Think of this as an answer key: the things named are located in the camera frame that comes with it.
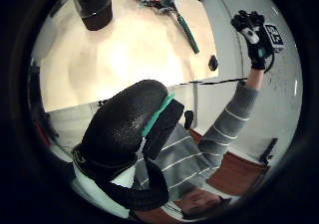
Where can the white marker cube on right glove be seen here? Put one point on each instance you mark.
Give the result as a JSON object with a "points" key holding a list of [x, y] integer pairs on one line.
{"points": [[275, 35]]}

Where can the small black round object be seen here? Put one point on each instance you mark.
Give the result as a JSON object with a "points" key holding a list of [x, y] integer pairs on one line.
{"points": [[213, 63]]}

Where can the small black clamp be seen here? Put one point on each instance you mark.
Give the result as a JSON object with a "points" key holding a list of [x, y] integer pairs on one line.
{"points": [[188, 118]]}

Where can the the person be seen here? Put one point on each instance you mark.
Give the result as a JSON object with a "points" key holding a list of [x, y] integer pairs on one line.
{"points": [[186, 157]]}

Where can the colourful flower bouquet green stem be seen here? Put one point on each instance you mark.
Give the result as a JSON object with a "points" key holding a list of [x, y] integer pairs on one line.
{"points": [[169, 1]]}

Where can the glass vase with dark base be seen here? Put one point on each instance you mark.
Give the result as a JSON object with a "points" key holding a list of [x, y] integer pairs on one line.
{"points": [[94, 6]]}

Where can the brown wooden furniture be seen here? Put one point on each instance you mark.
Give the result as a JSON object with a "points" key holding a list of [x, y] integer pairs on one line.
{"points": [[236, 174]]}

